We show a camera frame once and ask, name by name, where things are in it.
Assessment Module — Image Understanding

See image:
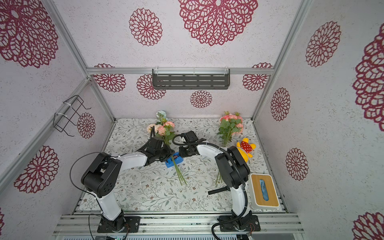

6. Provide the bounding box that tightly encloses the wooden tray white rim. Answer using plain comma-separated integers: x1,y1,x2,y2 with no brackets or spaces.
249,173,280,210

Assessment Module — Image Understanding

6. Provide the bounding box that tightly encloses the dark grey wall shelf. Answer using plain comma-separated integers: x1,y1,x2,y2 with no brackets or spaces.
152,69,231,90

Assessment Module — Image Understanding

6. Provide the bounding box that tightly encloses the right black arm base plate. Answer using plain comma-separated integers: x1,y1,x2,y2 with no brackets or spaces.
220,215,261,232

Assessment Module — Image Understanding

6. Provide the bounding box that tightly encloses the blue tool on tray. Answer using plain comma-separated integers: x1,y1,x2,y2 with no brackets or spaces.
260,180,269,201

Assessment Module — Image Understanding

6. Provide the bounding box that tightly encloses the black wristwatch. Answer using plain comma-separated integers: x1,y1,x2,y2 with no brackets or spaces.
208,186,230,195

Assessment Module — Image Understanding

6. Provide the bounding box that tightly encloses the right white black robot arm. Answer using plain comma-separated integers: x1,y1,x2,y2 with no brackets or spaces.
172,131,253,240

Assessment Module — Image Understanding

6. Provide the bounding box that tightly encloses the black wire wall rack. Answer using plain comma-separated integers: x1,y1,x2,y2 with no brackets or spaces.
53,95,91,137

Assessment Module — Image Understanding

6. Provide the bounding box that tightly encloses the blue tape dispenser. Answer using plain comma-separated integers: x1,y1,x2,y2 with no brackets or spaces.
165,152,184,168

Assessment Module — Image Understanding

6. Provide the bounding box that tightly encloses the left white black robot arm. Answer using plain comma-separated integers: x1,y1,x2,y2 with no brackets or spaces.
81,128,175,234

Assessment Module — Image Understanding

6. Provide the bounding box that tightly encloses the floral patterned table mat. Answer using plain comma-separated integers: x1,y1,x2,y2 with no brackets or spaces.
78,119,269,212

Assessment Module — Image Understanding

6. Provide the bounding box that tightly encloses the yellow plush toy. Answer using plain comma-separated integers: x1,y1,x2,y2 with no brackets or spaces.
236,138,257,163

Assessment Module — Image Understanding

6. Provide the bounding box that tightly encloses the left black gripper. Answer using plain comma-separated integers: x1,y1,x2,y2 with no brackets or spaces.
155,144,176,163

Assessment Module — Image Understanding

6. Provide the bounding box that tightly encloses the pink rose bouquet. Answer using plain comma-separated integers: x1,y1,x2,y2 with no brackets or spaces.
147,111,187,186
215,111,244,185

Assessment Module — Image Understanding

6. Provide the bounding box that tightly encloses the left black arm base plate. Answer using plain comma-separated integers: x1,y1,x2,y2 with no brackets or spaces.
97,216,141,234

